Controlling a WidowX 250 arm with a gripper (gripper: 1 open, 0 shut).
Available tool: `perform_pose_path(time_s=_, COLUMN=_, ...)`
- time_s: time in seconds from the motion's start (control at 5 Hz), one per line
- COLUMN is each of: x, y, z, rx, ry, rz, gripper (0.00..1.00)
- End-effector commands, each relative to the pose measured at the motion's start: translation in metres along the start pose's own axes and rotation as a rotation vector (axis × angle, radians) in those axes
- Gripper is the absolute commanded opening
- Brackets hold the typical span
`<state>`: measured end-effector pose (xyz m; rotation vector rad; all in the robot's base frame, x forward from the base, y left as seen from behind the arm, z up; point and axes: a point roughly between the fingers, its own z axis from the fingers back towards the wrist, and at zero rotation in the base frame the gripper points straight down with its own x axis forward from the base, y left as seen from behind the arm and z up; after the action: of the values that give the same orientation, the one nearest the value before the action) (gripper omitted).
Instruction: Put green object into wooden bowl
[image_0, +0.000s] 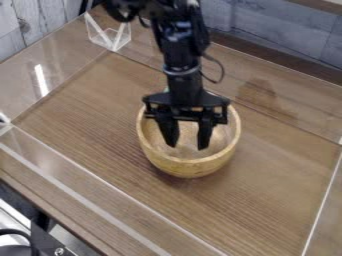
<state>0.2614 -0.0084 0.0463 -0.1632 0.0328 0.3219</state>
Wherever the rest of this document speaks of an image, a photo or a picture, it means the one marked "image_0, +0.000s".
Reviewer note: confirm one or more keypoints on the wooden bowl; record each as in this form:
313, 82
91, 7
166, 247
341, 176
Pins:
185, 161

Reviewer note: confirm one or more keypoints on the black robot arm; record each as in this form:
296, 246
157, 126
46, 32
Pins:
182, 38

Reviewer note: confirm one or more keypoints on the clear acrylic corner bracket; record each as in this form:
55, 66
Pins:
106, 32

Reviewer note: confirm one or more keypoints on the black metal mount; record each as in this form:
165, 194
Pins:
47, 244

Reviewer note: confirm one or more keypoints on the clear acrylic tray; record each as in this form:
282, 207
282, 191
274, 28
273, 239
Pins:
153, 187

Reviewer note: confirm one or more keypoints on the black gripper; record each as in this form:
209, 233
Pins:
208, 109

